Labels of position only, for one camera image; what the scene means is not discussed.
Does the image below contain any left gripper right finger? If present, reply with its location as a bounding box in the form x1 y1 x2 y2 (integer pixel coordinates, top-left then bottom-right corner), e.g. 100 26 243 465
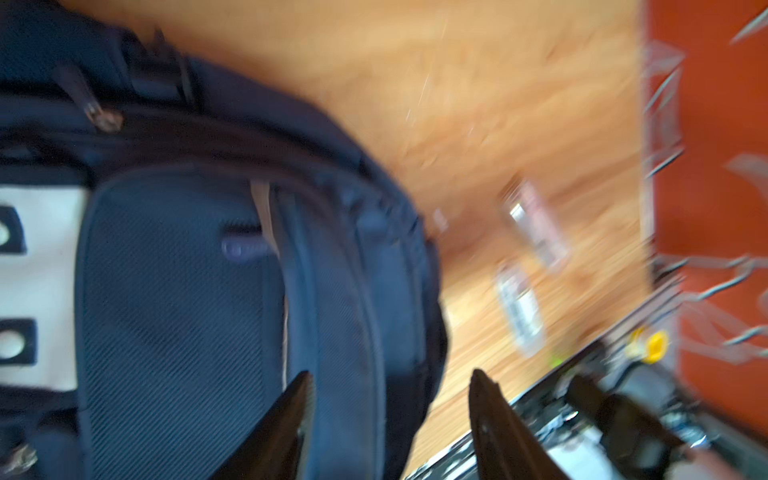
469 369 567 480

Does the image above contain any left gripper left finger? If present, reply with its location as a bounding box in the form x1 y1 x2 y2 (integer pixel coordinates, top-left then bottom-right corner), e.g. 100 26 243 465
213 371 315 480

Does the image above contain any navy blue student backpack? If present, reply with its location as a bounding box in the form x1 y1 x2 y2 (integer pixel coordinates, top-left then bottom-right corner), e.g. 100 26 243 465
1 1 448 479

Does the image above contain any clear plastic pen box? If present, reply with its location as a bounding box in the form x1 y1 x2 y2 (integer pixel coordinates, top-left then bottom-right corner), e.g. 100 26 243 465
496 263 546 358

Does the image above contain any yellow tape roll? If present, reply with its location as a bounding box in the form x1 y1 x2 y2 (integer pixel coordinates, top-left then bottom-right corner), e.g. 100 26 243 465
625 327 670 364

